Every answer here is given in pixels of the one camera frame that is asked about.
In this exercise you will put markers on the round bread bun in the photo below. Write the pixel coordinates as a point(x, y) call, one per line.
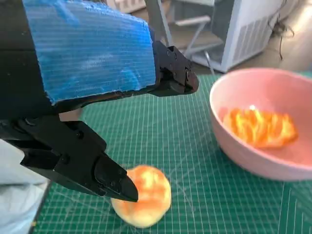
point(151, 195)

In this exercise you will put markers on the person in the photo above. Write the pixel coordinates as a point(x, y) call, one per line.
point(17, 200)

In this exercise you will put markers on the green cutting mat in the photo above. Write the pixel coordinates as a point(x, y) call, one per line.
point(195, 195)

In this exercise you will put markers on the long braided bread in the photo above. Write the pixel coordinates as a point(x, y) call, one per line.
point(260, 128)

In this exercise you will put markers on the bare left robot hand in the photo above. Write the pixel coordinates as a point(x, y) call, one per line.
point(92, 53)

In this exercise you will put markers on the pink bowl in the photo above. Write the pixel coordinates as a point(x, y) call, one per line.
point(263, 165)

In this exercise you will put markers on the white ventilated cabinet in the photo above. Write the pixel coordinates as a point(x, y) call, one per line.
point(248, 36)

